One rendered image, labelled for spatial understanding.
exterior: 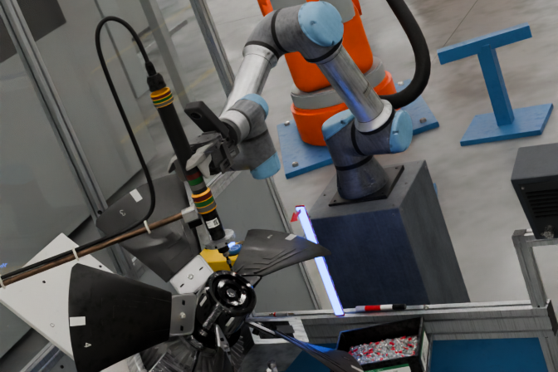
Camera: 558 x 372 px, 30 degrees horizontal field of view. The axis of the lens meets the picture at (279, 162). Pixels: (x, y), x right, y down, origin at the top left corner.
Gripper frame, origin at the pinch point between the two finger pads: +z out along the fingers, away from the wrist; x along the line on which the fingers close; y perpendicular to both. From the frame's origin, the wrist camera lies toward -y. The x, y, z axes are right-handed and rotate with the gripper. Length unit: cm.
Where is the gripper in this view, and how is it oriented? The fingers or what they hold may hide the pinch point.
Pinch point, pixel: (178, 164)
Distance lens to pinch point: 220.8
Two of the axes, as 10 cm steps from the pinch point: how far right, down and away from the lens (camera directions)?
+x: -8.5, 1.2, 5.2
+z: -4.2, 4.5, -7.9
